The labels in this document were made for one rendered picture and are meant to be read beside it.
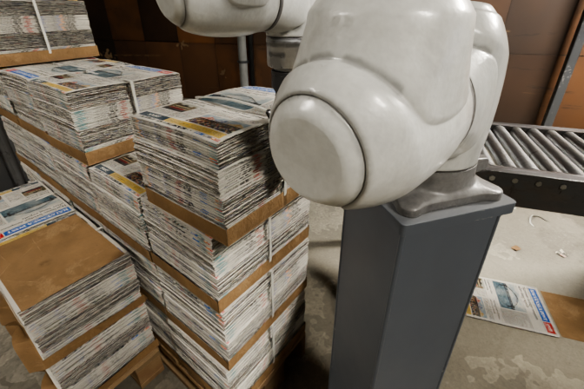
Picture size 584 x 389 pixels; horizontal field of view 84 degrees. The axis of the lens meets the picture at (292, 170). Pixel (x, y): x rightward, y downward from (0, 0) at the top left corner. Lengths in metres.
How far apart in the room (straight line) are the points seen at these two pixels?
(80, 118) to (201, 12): 0.72
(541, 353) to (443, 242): 1.30
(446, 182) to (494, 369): 1.24
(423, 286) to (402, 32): 0.44
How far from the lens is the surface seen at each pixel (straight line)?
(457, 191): 0.54
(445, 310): 0.71
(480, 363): 1.67
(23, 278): 1.19
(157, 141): 0.73
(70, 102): 1.11
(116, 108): 1.15
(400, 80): 0.27
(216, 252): 0.75
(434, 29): 0.29
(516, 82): 4.48
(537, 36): 4.44
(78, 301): 1.15
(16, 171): 2.33
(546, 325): 1.93
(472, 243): 0.62
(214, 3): 0.46
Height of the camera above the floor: 1.27
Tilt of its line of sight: 27 degrees down
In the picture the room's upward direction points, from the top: straight up
